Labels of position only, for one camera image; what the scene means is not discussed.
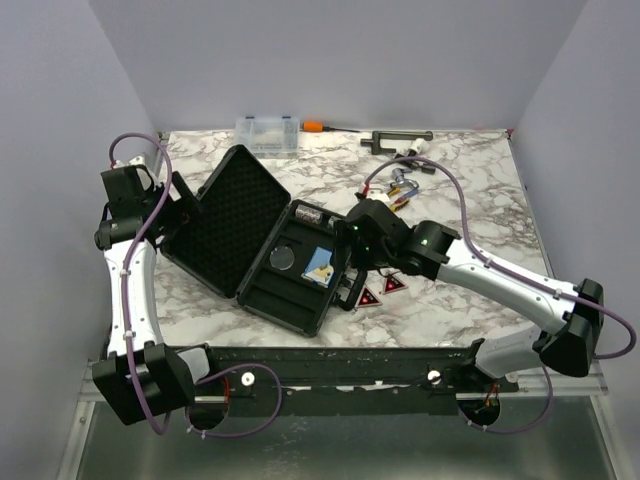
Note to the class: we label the black T-handle tool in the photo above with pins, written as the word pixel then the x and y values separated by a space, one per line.
pixel 413 165

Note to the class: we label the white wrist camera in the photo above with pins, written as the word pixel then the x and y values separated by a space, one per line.
pixel 139 160
pixel 383 197

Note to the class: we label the black metal puller tool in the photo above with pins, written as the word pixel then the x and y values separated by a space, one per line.
pixel 374 142

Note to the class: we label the red triangle all-in button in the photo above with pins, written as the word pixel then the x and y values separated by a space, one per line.
pixel 393 284
pixel 367 299

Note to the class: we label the orange blue poker chip stack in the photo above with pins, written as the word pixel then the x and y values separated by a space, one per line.
pixel 308 214

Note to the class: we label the orange handle screwdriver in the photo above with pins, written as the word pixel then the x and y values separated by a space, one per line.
pixel 316 127

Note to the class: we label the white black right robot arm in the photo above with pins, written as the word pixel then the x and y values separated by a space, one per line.
pixel 567 318

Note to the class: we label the aluminium rail frame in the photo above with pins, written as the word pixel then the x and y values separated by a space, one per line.
pixel 349 370

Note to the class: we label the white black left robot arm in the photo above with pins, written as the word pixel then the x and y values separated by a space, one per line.
pixel 141 376

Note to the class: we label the white cylinder connector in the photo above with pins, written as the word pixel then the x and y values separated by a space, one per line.
pixel 418 147

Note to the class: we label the yellow black pliers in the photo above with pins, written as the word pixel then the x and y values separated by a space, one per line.
pixel 400 196

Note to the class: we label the clear round dealer button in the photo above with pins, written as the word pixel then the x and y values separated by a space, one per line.
pixel 282 257

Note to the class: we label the green blue poker chip stack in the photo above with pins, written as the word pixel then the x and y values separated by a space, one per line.
pixel 332 223

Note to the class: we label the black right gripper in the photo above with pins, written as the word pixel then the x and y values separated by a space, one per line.
pixel 345 236

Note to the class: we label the black foam lined carry case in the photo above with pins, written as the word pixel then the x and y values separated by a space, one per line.
pixel 244 213

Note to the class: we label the clear plastic screw box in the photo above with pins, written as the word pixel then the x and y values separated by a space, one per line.
pixel 268 137

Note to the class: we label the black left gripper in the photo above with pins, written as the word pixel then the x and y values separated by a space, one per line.
pixel 157 190

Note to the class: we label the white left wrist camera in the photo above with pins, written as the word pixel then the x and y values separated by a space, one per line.
pixel 139 160

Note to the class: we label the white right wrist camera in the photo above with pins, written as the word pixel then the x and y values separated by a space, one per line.
pixel 383 197

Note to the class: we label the blue playing card deck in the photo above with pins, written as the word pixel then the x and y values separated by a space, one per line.
pixel 319 270

